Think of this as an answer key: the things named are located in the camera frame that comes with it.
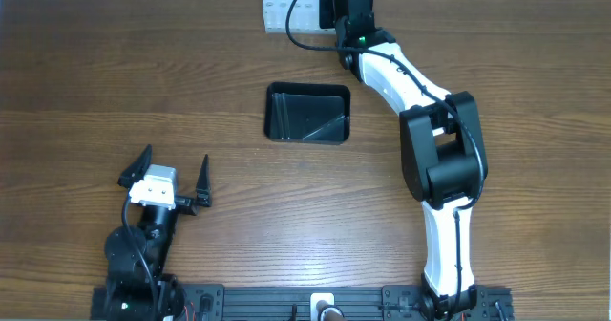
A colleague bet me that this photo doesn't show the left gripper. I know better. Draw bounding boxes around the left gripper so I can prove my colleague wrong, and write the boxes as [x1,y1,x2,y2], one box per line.
[117,143,214,216]

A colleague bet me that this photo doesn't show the black tray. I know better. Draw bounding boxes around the black tray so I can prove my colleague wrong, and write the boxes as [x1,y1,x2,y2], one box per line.
[263,80,352,145]

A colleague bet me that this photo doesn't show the white test tube rack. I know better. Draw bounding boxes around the white test tube rack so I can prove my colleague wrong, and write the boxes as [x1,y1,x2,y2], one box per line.
[262,0,335,36]

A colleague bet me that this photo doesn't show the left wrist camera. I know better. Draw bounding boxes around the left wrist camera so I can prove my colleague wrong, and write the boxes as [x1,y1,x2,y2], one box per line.
[127,163,179,211]

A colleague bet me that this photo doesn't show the black cable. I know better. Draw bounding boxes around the black cable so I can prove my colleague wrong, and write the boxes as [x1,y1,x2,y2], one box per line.
[120,196,161,321]
[284,0,486,312]

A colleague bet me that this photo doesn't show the mounting rail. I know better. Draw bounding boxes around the mounting rail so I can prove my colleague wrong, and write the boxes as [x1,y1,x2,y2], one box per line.
[90,284,516,321]

